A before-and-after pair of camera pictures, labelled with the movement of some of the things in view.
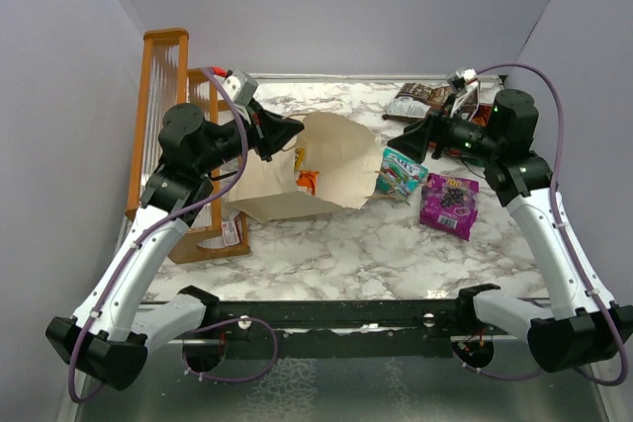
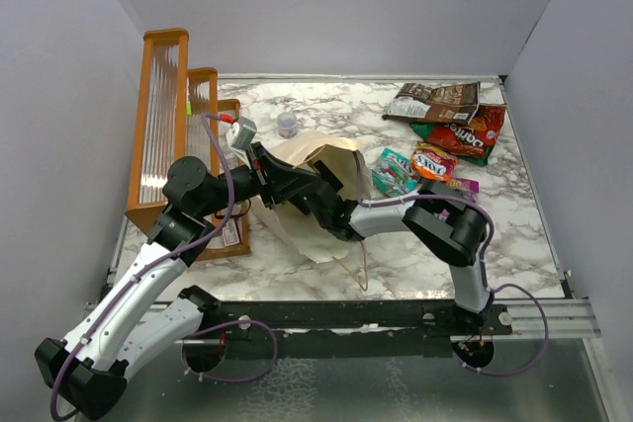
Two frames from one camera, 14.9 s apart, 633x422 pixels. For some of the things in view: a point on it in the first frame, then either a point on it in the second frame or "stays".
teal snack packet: [397, 176] stays
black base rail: [340, 329] stays
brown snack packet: [417, 102] stays
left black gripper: [269, 130] -> [276, 177]
